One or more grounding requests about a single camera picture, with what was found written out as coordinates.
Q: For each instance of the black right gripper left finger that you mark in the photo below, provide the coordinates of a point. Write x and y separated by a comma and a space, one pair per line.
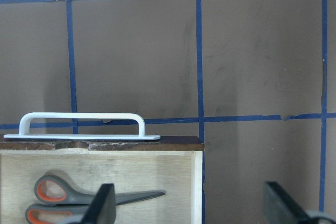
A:
102, 210

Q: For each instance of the brown paper table mat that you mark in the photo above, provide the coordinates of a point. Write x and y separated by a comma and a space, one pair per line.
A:
254, 79

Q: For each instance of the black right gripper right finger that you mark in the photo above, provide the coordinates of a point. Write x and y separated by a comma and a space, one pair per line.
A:
279, 207

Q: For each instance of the grey orange scissors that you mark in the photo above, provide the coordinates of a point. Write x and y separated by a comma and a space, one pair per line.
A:
59, 201

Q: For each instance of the light wooden drawer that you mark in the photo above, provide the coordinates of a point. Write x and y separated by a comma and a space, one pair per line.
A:
172, 164

